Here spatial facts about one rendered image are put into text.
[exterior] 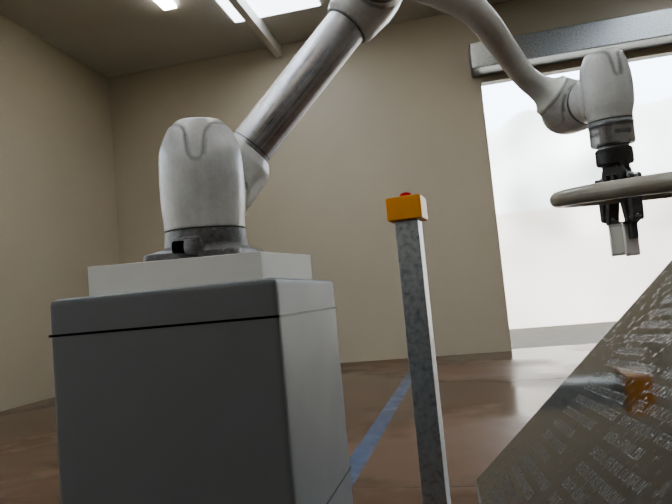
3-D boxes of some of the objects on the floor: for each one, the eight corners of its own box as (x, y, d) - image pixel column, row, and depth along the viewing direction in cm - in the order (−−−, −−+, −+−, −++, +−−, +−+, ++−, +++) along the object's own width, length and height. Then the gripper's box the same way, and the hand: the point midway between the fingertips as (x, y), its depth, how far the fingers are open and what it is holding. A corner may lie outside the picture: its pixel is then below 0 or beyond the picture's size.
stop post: (472, 511, 199) (438, 196, 208) (466, 535, 180) (429, 187, 189) (414, 509, 206) (384, 204, 214) (402, 533, 187) (370, 196, 195)
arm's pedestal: (22, 840, 87) (-2, 303, 94) (181, 642, 136) (158, 298, 143) (351, 879, 77) (298, 272, 83) (395, 650, 126) (360, 278, 132)
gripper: (575, 156, 136) (587, 257, 136) (621, 141, 118) (635, 257, 118) (606, 152, 136) (617, 253, 137) (655, 137, 119) (669, 253, 119)
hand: (624, 240), depth 127 cm, fingers closed on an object, 4 cm apart
